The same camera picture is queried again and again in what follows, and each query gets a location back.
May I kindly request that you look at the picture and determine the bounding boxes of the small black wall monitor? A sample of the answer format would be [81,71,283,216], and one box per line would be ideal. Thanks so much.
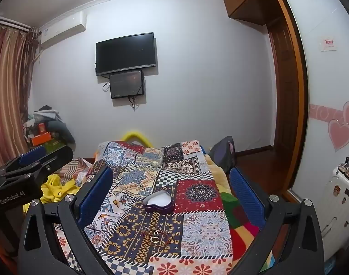
[109,70,145,99]

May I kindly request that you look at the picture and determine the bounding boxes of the brown wooden door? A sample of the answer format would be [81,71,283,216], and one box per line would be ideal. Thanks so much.
[267,17,296,150]

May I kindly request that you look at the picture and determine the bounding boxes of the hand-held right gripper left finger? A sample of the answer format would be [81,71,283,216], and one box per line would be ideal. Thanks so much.
[18,165,115,275]

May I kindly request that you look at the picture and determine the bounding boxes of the purple heart-shaped tin box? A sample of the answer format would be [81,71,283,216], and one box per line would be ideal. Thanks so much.
[142,190,174,214]

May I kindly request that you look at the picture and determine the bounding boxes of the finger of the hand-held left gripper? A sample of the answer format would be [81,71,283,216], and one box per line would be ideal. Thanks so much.
[0,146,74,182]
[18,146,47,167]

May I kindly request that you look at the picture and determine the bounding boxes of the patchwork printed blanket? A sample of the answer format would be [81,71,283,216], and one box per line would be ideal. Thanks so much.
[57,140,234,275]

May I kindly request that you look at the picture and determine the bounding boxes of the white heart-print wardrobe door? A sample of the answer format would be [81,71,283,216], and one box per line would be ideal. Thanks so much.
[278,0,349,207]

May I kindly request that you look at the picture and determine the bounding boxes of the orange box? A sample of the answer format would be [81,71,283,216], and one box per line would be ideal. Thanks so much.
[31,133,52,146]

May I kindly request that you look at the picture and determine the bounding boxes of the striped orange cloth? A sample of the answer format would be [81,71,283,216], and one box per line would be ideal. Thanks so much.
[59,157,94,184]

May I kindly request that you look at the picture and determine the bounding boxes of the red cord bracelet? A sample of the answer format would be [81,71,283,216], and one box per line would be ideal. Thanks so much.
[144,227,176,247]

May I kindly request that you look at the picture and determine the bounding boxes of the red and white sticker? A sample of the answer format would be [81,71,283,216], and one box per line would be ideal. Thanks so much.
[320,37,337,52]

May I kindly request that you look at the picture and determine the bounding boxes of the yellow cloth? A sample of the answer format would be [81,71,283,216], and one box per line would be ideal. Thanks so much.
[23,174,81,213]

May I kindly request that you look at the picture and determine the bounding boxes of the white air conditioner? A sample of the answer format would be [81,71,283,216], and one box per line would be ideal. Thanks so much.
[38,11,86,48]

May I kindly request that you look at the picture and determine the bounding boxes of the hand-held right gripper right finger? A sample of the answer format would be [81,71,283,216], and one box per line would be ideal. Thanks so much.
[229,167,332,275]

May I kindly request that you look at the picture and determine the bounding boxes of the pile of clothes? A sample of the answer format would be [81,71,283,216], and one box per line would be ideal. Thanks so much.
[24,105,76,151]

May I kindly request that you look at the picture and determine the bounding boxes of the colourful fleece blanket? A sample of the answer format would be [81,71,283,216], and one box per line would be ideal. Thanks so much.
[205,154,276,267]

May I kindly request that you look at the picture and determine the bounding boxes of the dark backpack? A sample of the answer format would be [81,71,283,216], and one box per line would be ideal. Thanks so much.
[209,136,236,174]

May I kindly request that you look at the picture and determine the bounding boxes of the yellow foam tube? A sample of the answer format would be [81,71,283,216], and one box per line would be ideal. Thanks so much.
[121,131,152,147]

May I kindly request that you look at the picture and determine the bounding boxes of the black wall television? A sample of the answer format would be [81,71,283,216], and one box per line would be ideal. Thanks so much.
[95,32,158,77]

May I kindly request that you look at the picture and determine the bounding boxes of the striped brown curtain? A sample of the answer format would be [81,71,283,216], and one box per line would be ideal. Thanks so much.
[0,16,39,162]

